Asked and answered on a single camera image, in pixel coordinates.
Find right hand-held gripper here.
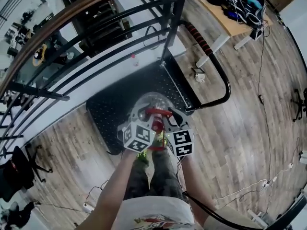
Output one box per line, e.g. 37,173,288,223
163,108,194,158

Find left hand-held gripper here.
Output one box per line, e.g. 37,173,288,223
122,103,156,153

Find clear plastic jar red lid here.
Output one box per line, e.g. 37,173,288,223
133,92,175,152

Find black platform trolley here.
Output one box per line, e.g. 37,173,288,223
85,20,232,156

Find person's left forearm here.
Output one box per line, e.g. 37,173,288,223
76,151,138,230

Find person's right forearm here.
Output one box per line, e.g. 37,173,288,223
179,155,218,230

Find person's right neon shoe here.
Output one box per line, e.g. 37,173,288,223
153,131,168,150

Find person's neon shoe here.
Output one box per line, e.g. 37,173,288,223
153,131,168,150
136,151,150,166

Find person's left neon shoe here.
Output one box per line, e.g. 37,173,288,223
136,151,150,166

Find camouflage trousers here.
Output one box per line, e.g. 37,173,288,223
122,147,190,204

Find dark wooden staircase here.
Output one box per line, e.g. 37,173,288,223
71,0,134,57

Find black railing with wooden handrail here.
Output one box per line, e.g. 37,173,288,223
0,0,190,158

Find wooden table with white legs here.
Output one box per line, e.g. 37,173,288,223
187,0,274,68

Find black office chair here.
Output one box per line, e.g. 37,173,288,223
0,144,53,202
290,88,307,123

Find grey storage box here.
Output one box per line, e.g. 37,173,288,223
239,0,267,31

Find thick black cable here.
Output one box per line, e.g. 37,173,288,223
182,191,243,230

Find tangle of cables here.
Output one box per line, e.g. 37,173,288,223
219,0,269,32

